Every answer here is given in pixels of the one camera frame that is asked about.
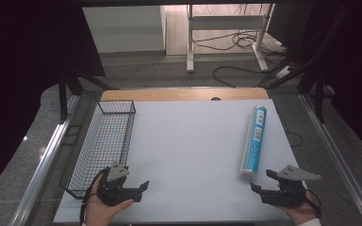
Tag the white power strip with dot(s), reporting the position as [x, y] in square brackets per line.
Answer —
[283, 72]

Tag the white table cover sheet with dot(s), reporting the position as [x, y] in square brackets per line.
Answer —
[188, 150]

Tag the blue plastic wrap roll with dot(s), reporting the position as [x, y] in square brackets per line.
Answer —
[255, 141]

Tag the person's left hand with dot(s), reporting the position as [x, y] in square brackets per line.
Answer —
[99, 212]

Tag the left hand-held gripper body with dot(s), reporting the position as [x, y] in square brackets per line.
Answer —
[114, 188]

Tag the black curtain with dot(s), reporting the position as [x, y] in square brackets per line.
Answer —
[352, 62]
[22, 69]

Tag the white cabinet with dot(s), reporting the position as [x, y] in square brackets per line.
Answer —
[125, 28]

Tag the aluminium rail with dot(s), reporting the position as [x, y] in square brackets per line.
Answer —
[339, 157]
[44, 163]

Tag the white desk frame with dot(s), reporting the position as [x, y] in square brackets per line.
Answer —
[226, 23]

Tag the person's right hand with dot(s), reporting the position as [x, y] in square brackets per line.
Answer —
[301, 213]

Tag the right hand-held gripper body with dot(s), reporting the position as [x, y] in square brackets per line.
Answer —
[287, 191]

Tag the black metal stand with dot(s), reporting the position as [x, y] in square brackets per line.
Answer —
[319, 100]
[67, 91]

